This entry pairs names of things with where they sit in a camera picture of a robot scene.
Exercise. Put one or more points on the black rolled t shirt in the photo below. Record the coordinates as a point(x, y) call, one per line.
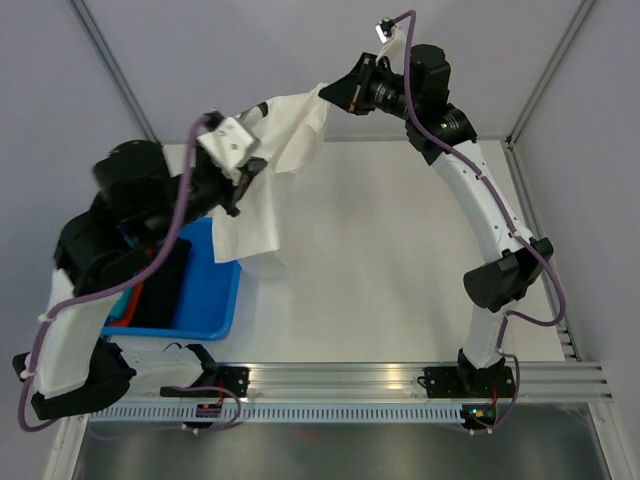
point(160, 293)

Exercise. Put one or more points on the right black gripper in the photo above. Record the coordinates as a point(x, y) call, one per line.
point(349, 92)

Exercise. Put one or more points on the white printed t shirt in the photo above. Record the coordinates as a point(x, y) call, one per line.
point(291, 130)

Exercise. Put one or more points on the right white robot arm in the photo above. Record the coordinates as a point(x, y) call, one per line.
point(511, 253)

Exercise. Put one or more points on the right aluminium frame post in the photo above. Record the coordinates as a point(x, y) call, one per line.
point(569, 36)

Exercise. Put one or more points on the left aluminium frame post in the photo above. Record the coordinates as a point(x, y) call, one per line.
point(98, 41)

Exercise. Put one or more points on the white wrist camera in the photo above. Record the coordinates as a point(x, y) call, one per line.
point(228, 143)
point(392, 37)

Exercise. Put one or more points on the blue plastic bin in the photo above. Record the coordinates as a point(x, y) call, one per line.
point(208, 295)

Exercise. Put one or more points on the aluminium mounting rail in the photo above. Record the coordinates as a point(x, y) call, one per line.
point(540, 382)

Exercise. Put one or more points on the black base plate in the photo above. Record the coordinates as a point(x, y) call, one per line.
point(222, 381)
point(453, 382)

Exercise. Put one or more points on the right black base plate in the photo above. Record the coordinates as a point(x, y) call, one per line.
point(453, 382)

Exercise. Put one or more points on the teal rolled t shirt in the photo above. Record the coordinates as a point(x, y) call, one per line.
point(118, 311)

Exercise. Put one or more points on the white slotted cable duct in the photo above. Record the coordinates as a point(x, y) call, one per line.
point(283, 413)

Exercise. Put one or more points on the aluminium frame post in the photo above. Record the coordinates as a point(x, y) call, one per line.
point(569, 36)
point(98, 41)

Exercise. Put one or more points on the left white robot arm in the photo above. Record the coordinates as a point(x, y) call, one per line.
point(129, 233)

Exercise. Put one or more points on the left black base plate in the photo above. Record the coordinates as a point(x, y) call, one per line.
point(222, 381)

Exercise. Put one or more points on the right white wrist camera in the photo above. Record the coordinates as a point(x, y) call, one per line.
point(392, 37)

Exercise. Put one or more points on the red rolled t shirt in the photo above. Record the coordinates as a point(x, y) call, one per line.
point(129, 314)

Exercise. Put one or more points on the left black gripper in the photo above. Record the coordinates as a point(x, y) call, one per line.
point(246, 175)

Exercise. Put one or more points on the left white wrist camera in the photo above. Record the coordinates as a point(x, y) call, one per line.
point(228, 143)

